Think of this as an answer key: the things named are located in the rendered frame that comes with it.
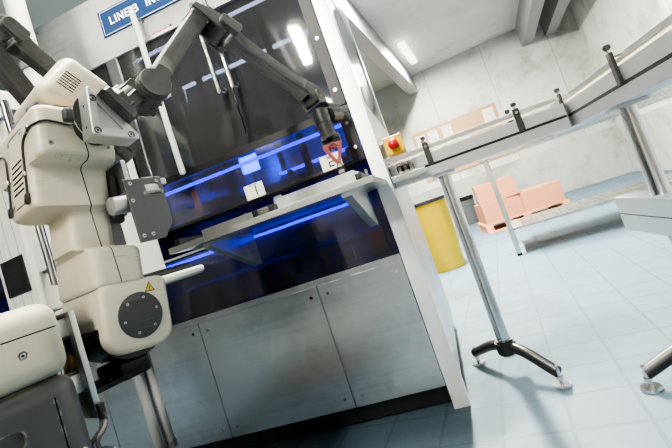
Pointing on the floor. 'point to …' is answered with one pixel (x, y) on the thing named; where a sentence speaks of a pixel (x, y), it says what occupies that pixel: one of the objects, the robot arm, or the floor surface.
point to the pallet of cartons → (514, 201)
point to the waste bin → (469, 209)
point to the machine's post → (382, 178)
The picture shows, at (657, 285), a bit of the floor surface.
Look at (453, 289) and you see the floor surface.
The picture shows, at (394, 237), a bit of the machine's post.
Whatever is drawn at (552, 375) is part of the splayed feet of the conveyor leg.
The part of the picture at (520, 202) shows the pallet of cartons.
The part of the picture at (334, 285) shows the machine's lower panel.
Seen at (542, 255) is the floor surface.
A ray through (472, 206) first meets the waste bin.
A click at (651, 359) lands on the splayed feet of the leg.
